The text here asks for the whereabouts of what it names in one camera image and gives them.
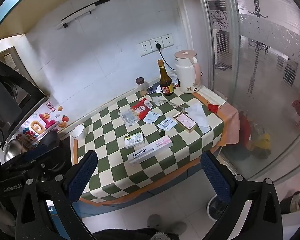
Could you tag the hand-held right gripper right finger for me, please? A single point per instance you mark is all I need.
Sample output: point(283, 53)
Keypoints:
point(215, 177)

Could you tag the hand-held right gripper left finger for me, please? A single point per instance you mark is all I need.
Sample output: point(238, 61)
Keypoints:
point(82, 175)

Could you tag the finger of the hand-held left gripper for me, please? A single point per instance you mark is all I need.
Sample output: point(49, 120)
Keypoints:
point(37, 152)
point(48, 167)

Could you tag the black wok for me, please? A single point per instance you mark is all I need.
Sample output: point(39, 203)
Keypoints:
point(48, 140)

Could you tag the white round bin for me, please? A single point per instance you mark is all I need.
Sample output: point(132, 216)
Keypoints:
point(216, 208)

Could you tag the white cup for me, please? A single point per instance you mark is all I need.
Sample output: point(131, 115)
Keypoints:
point(79, 131)

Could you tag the pink orange undercloth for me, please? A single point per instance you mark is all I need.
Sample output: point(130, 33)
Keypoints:
point(230, 125)

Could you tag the small green white box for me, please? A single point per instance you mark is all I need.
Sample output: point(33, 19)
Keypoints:
point(134, 140)

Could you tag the pink flat box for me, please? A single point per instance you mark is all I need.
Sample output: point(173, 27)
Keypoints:
point(185, 122)

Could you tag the white tissue sheet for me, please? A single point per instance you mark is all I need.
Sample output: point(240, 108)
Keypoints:
point(198, 116)

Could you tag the green white checkered tablecloth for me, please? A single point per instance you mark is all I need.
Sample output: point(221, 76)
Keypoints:
point(150, 177)

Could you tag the black range hood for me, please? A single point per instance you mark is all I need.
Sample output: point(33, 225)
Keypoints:
point(12, 92)

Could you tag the small black object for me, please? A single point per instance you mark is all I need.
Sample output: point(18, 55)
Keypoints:
point(162, 132)

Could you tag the small red wrapper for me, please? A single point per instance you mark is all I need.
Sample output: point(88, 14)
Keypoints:
point(212, 108)

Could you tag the long white pink toothpaste box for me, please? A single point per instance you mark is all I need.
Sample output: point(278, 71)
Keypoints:
point(150, 150)

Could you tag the white sachet with dark print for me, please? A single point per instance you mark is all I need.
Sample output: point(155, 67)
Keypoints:
point(167, 124)

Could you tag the white sachet with blue print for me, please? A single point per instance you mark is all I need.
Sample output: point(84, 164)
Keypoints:
point(151, 117)

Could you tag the red sugar bag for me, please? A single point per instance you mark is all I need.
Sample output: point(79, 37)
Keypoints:
point(141, 107)

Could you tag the crumpled clear wrapper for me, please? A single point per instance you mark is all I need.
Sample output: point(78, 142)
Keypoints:
point(158, 101)

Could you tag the glass jar with brown lid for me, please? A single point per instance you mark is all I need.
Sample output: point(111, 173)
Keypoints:
point(141, 87)

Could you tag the crumpled white paper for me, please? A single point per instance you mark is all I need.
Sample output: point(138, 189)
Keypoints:
point(175, 78)

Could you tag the dark sauce bottle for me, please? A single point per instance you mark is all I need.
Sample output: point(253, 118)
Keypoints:
point(166, 81)

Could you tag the glass sliding door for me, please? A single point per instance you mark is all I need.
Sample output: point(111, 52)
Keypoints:
point(265, 80)

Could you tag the black coat rack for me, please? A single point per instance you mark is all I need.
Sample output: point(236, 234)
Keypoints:
point(255, 0)

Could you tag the colourful wall stickers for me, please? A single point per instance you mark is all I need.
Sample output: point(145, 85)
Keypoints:
point(40, 122)

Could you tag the white wall socket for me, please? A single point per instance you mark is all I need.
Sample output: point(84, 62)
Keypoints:
point(145, 49)
point(167, 41)
point(156, 44)

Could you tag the beige wall cabinet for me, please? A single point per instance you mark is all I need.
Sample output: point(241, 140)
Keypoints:
point(27, 7)

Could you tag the black white wall rail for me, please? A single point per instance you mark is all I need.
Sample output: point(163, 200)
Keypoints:
point(85, 12)

